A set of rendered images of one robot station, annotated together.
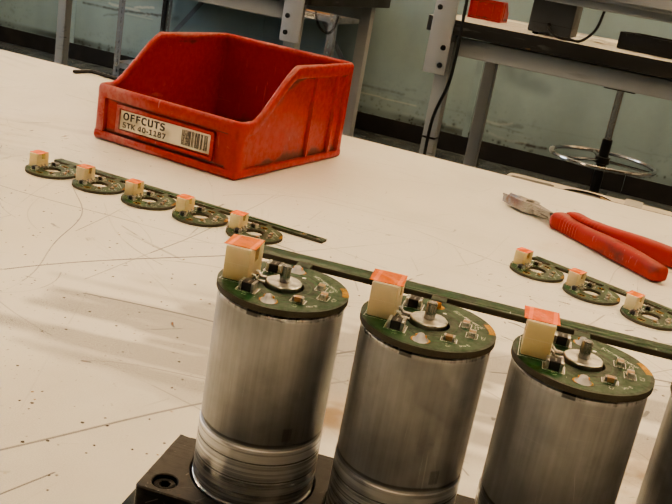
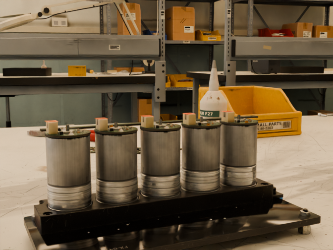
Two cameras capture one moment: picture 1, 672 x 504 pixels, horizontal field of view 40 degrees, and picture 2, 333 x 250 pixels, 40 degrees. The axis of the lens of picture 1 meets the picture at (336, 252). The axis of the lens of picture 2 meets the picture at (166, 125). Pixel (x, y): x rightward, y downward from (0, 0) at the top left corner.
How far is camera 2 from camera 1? 0.13 m
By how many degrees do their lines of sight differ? 36
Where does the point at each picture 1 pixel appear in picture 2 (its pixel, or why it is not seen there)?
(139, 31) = not seen: outside the picture
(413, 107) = not seen: outside the picture
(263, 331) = (74, 144)
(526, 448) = (157, 153)
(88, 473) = not seen: outside the picture
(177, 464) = (45, 209)
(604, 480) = (178, 154)
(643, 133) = (22, 114)
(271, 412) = (81, 171)
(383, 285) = (102, 119)
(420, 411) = (127, 152)
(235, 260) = (52, 127)
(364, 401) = (109, 156)
